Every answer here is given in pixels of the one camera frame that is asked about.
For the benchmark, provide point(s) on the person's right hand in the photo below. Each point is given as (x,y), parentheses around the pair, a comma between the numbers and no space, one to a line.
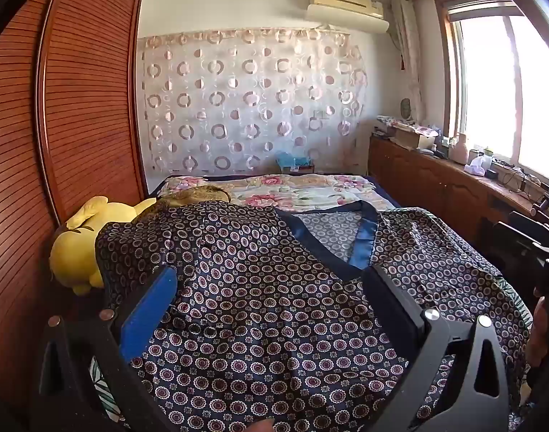
(540,337)

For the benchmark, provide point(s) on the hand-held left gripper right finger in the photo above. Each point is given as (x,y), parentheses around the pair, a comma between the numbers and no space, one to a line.
(393,306)

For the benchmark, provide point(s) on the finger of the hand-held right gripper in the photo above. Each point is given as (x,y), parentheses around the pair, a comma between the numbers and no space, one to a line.
(526,236)

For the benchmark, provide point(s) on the navy circle patterned garment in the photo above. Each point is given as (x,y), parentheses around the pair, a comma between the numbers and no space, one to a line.
(274,306)

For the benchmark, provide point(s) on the floral cloth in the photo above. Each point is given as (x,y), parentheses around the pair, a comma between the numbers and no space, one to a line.
(405,122)

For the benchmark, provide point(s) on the blue tissue box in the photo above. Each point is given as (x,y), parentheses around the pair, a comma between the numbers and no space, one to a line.
(294,162)

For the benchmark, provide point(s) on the low wooden cabinet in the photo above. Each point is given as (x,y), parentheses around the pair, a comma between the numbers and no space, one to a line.
(418,175)

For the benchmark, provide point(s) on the floral quilt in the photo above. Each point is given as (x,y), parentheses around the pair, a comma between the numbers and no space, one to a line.
(292,191)

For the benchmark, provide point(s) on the cardboard box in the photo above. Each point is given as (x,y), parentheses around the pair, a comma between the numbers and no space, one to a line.
(414,139)

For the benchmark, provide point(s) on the tied beige window curtain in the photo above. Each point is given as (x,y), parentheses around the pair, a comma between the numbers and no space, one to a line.
(407,54)

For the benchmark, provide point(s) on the pale pink vase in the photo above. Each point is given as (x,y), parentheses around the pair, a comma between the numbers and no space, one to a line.
(459,150)

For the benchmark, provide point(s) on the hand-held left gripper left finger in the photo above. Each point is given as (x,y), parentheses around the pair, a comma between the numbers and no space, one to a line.
(148,310)

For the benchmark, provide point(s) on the small round desk fan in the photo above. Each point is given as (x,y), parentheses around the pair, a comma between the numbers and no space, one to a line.
(406,110)

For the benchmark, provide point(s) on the cream wall air conditioner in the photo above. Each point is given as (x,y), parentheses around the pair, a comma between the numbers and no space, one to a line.
(346,9)

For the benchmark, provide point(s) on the sheer circle patterned curtain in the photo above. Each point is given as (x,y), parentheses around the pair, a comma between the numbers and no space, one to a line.
(252,103)

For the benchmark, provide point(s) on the person's left hand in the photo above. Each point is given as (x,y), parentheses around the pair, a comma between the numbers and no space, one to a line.
(261,426)

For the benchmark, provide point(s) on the green leaf print bedsheet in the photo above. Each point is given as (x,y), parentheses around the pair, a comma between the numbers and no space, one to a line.
(105,391)

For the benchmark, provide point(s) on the yellow plush toy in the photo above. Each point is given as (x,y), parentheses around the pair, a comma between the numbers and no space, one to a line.
(78,247)

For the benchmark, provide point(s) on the wooden slatted wardrobe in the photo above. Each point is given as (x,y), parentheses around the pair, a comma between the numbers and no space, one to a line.
(54,121)

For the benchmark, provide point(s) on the olive brown patterned garment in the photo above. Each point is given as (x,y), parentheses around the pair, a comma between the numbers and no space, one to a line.
(198,193)

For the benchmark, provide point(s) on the wooden framed window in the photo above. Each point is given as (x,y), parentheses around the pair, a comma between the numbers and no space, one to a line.
(499,90)

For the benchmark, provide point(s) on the white plastic bag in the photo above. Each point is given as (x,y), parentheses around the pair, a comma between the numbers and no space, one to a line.
(477,166)

